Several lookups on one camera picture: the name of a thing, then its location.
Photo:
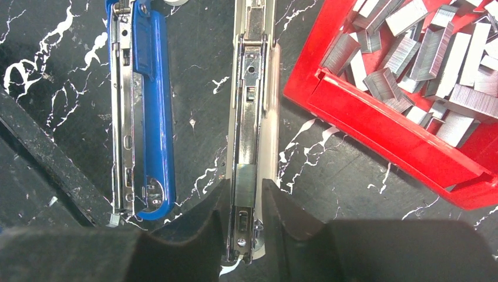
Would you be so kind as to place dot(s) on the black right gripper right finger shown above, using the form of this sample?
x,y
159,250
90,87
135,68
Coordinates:
x,y
299,247

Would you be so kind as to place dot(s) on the pile of staple strips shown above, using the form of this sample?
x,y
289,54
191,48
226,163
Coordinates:
x,y
436,63

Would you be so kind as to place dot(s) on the red plastic bin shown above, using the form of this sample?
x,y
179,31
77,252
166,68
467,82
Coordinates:
x,y
465,177

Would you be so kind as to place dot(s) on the black silver stapler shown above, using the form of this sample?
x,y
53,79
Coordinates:
x,y
254,120

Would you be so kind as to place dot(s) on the silver staple strip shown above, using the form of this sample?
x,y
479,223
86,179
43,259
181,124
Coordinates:
x,y
245,185

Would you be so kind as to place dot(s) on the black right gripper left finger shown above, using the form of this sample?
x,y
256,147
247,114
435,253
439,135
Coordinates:
x,y
189,248

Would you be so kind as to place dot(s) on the blue stapler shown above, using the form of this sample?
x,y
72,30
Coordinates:
x,y
143,177

